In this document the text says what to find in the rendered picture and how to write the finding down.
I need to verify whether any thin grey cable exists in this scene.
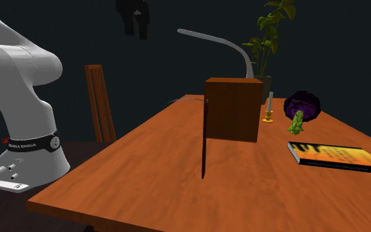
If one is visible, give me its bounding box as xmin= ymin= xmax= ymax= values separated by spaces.
xmin=161 ymin=97 xmax=206 ymax=109

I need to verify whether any purple cabbage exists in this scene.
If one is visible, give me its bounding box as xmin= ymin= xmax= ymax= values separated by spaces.
xmin=283 ymin=90 xmax=322 ymax=123

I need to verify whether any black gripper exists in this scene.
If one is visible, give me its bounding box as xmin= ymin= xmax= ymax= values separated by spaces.
xmin=115 ymin=0 xmax=150 ymax=41

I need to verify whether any green potted plant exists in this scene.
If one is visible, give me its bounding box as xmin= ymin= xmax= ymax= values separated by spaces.
xmin=241 ymin=0 xmax=297 ymax=105

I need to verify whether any brown wooden box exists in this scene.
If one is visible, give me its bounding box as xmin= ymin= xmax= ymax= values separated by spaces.
xmin=204 ymin=76 xmax=264 ymax=144

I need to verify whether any thin dark upright panel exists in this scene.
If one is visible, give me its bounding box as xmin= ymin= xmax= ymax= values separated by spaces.
xmin=201 ymin=98 xmax=210 ymax=180

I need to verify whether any grey curved desk lamp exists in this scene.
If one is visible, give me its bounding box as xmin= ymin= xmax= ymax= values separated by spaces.
xmin=177 ymin=28 xmax=255 ymax=79

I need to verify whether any brown wooden table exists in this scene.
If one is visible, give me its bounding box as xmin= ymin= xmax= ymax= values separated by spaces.
xmin=26 ymin=94 xmax=371 ymax=232

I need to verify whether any brown wooden chair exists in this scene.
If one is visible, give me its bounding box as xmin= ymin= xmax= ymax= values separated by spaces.
xmin=84 ymin=64 xmax=117 ymax=144

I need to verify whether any grey candle in yellow holder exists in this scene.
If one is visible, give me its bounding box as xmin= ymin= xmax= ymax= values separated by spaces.
xmin=262 ymin=91 xmax=275 ymax=123

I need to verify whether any green leafy lettuce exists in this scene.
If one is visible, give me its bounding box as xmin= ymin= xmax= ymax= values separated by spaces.
xmin=287 ymin=110 xmax=304 ymax=135

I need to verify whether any orange and black book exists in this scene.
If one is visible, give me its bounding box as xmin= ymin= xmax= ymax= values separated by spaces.
xmin=287 ymin=141 xmax=371 ymax=176

